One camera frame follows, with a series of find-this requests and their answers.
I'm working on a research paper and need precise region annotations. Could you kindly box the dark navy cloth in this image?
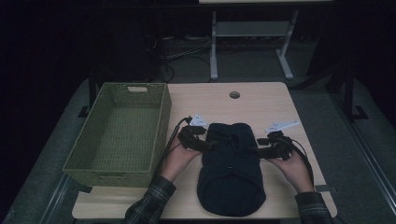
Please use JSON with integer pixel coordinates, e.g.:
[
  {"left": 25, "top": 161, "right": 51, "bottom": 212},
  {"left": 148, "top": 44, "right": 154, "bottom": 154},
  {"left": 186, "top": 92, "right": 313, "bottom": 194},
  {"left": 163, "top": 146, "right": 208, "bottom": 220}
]
[{"left": 196, "top": 122, "right": 267, "bottom": 218}]

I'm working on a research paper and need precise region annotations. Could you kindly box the grey table edge bracket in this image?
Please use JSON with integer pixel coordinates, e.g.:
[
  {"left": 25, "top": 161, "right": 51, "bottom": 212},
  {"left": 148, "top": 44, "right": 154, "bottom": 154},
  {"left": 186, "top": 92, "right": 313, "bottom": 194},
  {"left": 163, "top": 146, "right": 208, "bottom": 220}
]
[{"left": 315, "top": 184, "right": 339, "bottom": 194}]

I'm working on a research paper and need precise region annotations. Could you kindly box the black table edge bracket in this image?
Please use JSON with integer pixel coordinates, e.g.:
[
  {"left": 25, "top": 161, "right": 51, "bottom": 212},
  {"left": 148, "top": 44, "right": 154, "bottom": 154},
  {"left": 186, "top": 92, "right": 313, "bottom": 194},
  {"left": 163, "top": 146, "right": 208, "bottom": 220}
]
[{"left": 72, "top": 182, "right": 93, "bottom": 194}]

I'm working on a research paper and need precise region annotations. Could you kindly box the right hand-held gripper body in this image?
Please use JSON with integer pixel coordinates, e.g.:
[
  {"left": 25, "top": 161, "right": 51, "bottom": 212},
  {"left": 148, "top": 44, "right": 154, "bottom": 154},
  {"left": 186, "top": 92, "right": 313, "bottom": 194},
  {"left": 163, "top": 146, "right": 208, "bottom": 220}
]
[{"left": 264, "top": 120, "right": 301, "bottom": 161}]

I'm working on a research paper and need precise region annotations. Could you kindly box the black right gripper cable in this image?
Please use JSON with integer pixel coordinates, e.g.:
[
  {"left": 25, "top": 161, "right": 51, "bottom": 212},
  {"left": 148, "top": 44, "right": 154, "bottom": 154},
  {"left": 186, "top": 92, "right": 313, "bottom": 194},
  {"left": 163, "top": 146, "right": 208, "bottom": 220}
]
[{"left": 289, "top": 137, "right": 316, "bottom": 189}]

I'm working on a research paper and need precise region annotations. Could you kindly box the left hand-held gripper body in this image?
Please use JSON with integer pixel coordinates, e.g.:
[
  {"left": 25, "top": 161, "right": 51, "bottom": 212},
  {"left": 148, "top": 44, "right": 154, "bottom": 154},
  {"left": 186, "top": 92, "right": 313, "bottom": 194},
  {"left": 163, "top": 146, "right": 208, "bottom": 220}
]
[{"left": 177, "top": 113, "right": 209, "bottom": 152}]

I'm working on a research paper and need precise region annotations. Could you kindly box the person's right hand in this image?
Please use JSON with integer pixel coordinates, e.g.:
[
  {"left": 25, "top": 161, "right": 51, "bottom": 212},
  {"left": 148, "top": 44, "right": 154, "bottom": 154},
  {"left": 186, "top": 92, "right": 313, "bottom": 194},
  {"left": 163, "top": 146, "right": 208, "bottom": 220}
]
[{"left": 266, "top": 148, "right": 315, "bottom": 194}]

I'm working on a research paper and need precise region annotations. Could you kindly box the white metal table frame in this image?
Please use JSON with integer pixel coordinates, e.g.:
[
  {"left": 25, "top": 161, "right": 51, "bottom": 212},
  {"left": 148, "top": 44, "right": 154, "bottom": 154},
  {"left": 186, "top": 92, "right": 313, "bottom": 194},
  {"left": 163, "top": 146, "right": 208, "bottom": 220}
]
[{"left": 209, "top": 8, "right": 301, "bottom": 82}]

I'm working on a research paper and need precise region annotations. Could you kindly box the bundle of floor cables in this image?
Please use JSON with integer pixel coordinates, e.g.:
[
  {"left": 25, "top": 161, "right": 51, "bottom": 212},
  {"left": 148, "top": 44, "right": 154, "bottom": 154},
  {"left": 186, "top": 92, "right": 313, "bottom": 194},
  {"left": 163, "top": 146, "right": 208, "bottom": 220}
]
[{"left": 145, "top": 33, "right": 213, "bottom": 84}]

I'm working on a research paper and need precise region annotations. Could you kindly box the person's left hand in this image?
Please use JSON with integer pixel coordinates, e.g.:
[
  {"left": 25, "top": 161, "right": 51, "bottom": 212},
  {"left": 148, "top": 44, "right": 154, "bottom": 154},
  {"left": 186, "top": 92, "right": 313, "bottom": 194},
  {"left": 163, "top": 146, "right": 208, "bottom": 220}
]
[{"left": 160, "top": 135, "right": 203, "bottom": 183}]

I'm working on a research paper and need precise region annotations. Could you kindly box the black metal stand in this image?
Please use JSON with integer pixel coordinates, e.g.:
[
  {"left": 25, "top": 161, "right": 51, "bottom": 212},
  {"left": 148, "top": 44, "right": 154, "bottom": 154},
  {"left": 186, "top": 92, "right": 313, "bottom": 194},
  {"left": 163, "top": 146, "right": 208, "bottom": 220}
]
[
  {"left": 326, "top": 61, "right": 370, "bottom": 123},
  {"left": 77, "top": 70, "right": 98, "bottom": 119}
]

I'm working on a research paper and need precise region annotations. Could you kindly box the green woven basket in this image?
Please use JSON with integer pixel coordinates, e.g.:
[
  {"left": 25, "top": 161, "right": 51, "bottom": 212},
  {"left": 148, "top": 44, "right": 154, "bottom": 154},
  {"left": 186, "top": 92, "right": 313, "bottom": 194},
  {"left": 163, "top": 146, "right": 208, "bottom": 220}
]
[{"left": 62, "top": 81, "right": 173, "bottom": 189}]

